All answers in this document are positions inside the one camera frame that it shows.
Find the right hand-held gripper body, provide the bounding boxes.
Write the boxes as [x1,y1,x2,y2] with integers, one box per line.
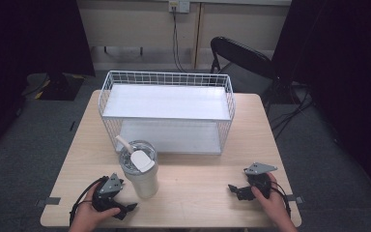
[237,161,279,202]

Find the left hand-held gripper cable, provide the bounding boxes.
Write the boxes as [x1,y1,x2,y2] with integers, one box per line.
[69,175,109,226]

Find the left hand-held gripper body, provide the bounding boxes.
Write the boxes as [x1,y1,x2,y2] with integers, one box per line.
[91,173,126,214]

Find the black folding chair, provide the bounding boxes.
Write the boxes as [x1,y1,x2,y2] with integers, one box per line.
[209,36,279,100]

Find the black curtain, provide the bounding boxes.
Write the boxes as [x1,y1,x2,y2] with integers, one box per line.
[0,0,97,162]
[271,0,371,207]

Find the hand-held gripper cable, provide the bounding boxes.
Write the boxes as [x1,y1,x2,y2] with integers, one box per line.
[69,175,109,226]
[270,180,293,218]

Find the person's right hand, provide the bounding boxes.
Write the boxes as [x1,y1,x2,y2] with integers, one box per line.
[250,172,300,232]

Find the right hand-held gripper cable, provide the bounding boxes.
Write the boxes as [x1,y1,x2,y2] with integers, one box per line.
[270,180,293,218]

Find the black wall power cable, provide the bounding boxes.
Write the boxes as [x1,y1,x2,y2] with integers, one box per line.
[171,6,188,74]

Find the black stand base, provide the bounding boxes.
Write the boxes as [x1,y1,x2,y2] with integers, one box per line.
[21,72,85,102]

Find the black floor cables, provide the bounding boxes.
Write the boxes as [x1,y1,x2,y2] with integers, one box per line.
[269,84,315,140]

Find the person's left hand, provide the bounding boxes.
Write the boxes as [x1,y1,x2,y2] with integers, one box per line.
[69,184,122,232]

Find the white cup with straw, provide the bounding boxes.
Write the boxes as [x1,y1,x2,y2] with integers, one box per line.
[115,134,159,200]

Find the grey table bracket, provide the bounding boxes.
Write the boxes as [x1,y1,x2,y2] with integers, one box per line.
[35,196,62,208]
[285,193,305,205]

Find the white wire shelf rack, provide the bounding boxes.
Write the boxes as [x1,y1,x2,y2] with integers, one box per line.
[98,70,237,157]

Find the white wall outlet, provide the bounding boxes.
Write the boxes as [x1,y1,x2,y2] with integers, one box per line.
[168,0,191,15]

